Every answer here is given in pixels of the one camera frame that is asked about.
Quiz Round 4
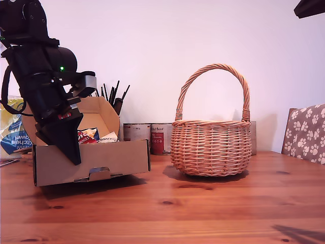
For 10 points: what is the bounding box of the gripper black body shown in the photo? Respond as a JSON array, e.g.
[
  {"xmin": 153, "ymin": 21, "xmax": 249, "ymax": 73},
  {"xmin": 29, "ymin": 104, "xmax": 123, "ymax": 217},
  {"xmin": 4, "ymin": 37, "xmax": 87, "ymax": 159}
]
[{"xmin": 20, "ymin": 78, "xmax": 82, "ymax": 127}]

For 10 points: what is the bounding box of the dark brown diffuser jar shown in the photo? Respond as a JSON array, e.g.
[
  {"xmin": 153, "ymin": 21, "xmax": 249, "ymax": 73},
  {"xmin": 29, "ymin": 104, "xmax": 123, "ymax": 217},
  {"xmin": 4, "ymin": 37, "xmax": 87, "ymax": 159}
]
[{"xmin": 113, "ymin": 97, "xmax": 123, "ymax": 116}]

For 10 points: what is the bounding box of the flat printed leaflet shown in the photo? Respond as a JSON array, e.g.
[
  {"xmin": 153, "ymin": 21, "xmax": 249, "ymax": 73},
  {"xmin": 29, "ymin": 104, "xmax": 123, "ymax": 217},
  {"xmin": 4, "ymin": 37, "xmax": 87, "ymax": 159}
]
[{"xmin": 0, "ymin": 159, "xmax": 21, "ymax": 168}]

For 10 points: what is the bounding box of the stack of brown coasters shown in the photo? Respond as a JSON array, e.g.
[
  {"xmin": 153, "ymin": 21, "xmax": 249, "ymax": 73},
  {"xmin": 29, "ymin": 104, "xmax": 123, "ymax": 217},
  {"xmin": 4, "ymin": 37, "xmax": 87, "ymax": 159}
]
[{"xmin": 14, "ymin": 148, "xmax": 34, "ymax": 160}]

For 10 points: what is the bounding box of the grey tin can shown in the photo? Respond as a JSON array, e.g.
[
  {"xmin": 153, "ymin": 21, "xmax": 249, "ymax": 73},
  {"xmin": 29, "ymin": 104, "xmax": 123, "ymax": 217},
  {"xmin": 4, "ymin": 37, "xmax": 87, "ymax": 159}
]
[{"xmin": 250, "ymin": 120, "xmax": 257, "ymax": 156}]

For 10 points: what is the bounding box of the woven wicker basket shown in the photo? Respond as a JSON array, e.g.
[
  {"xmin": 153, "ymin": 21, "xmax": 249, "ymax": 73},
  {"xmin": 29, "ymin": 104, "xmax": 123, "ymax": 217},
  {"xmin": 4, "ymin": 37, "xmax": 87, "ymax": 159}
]
[{"xmin": 170, "ymin": 63, "xmax": 253, "ymax": 177}]

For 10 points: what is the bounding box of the white crumpled sweets bag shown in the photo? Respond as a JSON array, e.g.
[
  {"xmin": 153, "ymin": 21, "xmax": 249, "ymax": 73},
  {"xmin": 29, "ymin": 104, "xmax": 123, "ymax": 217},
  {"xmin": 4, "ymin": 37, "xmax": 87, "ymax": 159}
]
[{"xmin": 100, "ymin": 131, "xmax": 119, "ymax": 140}]

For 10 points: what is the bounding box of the red Maltesers bunnies bag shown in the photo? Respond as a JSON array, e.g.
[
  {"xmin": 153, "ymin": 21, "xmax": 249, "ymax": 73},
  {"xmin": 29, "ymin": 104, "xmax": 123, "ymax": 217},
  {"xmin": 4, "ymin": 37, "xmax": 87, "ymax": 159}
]
[{"xmin": 76, "ymin": 128, "xmax": 100, "ymax": 145}]

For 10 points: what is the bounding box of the chair with paw print cover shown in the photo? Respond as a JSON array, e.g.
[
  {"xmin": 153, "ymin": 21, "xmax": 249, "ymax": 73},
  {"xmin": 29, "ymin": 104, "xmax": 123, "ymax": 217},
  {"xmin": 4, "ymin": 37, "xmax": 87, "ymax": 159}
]
[{"xmin": 281, "ymin": 103, "xmax": 325, "ymax": 165}]

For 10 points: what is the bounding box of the kitchen towel pack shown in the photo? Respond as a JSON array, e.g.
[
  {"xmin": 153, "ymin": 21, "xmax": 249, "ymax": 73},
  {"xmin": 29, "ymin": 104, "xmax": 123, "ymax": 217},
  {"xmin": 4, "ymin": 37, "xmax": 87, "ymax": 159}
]
[{"xmin": 0, "ymin": 95, "xmax": 35, "ymax": 156}]

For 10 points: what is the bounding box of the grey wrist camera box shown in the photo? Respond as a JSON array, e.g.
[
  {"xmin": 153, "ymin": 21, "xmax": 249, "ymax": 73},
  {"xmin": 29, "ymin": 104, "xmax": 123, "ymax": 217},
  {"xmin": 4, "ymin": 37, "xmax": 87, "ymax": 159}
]
[{"xmin": 68, "ymin": 71, "xmax": 98, "ymax": 99}]

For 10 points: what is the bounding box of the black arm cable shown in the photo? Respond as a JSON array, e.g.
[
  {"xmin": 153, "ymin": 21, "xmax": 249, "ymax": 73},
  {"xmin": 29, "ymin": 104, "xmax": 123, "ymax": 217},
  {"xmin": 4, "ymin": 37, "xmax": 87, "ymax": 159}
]
[{"xmin": 1, "ymin": 65, "xmax": 34, "ymax": 117}]

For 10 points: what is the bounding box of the brown cardboard box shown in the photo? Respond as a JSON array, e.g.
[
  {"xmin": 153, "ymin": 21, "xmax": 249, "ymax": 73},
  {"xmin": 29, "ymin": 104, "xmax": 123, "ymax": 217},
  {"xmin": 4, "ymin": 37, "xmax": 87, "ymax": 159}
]
[{"xmin": 21, "ymin": 96, "xmax": 151, "ymax": 188}]

